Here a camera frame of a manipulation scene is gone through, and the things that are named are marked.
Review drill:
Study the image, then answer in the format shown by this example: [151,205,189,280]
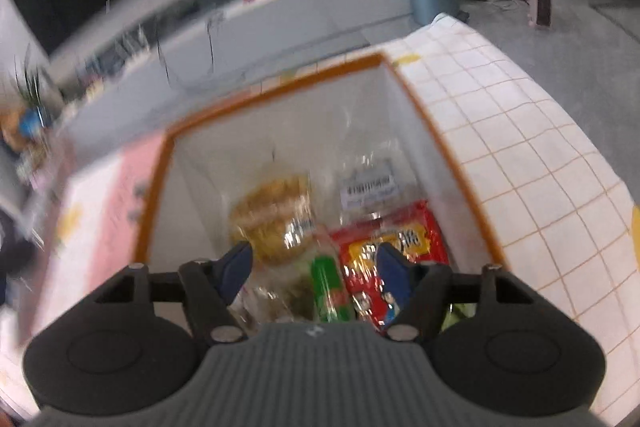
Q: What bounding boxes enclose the slim-leaf potted plant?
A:
[10,52,51,118]

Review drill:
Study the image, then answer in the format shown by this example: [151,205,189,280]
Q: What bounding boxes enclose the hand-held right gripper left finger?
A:
[75,241,253,344]

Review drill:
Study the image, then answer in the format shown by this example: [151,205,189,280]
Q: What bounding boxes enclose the red snack bag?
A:
[327,199,451,338]

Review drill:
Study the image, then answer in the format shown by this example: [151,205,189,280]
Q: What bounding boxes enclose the black cable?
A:
[155,14,221,88]

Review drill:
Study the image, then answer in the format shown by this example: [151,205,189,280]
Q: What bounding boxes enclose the white and green snack packet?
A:
[235,252,316,325]

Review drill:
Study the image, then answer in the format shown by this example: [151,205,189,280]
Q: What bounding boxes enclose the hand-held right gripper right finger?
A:
[375,242,557,343]

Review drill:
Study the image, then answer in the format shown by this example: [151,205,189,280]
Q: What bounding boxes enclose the yellow puff snack bag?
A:
[227,174,318,265]

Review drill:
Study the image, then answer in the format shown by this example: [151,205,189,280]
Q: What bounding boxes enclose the checked printed tablecloth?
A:
[0,13,640,423]

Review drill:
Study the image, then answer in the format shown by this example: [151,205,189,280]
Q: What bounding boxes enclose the long white media console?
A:
[50,0,416,158]

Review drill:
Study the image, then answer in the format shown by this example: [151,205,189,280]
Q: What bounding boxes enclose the pink heater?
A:
[525,0,557,28]

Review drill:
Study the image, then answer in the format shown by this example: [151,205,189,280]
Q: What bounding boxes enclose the orange cardboard box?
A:
[131,52,507,333]

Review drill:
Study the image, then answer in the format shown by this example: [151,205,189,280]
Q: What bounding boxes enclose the green tube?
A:
[309,254,353,324]

